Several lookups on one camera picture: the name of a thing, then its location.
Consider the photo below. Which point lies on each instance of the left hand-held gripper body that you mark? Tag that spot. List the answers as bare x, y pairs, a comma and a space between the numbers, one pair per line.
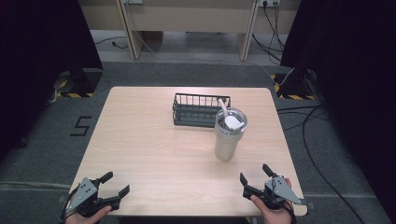
83, 193

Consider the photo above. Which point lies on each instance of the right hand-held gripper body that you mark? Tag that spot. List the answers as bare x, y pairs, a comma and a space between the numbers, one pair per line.
280, 190

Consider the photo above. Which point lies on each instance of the person's left hand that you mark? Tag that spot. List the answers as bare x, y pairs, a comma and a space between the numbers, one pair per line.
90, 217

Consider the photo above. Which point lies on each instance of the person's right hand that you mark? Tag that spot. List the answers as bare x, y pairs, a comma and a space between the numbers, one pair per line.
274, 216

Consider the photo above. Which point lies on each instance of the cream tumbler cup with lid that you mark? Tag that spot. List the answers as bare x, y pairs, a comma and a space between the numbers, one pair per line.
229, 137

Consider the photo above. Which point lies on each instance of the white drinking straw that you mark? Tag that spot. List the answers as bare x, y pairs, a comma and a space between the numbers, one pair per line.
223, 106

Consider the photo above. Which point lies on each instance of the stand base with hazard tape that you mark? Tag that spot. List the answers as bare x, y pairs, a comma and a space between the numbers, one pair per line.
294, 88
81, 81

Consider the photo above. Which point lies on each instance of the black curtain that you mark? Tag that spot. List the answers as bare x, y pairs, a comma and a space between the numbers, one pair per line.
40, 62
351, 77

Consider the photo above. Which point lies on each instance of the beige wooden desk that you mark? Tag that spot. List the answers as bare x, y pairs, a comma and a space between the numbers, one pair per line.
190, 18

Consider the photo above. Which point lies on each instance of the white power strip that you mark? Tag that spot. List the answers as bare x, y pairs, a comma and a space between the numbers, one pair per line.
133, 1

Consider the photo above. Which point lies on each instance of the white wall socket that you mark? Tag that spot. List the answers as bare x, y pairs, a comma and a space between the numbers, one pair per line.
269, 2

